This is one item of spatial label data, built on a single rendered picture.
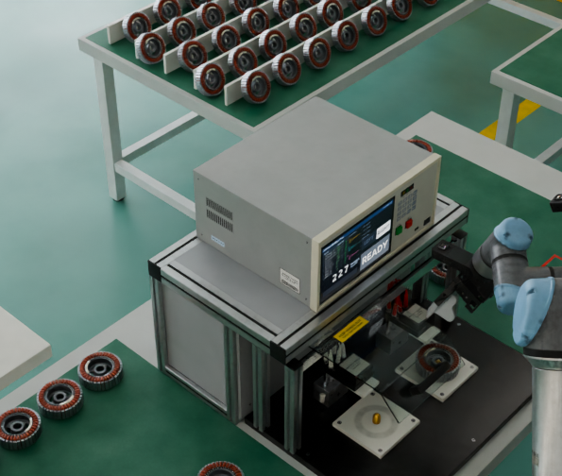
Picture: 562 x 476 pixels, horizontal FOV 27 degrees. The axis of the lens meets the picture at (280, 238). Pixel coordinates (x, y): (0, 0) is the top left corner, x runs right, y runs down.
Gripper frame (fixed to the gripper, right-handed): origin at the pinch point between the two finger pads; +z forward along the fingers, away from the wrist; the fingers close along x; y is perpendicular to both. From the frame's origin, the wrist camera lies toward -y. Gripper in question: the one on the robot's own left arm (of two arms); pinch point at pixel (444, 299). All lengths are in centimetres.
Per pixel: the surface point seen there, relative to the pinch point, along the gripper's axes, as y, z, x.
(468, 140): -43, 60, 94
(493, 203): -19, 48, 73
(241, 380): -17, 25, -41
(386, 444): 15.6, 24.5, -23.1
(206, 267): -42, 14, -35
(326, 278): -19.2, -5.5, -23.9
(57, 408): -43, 49, -72
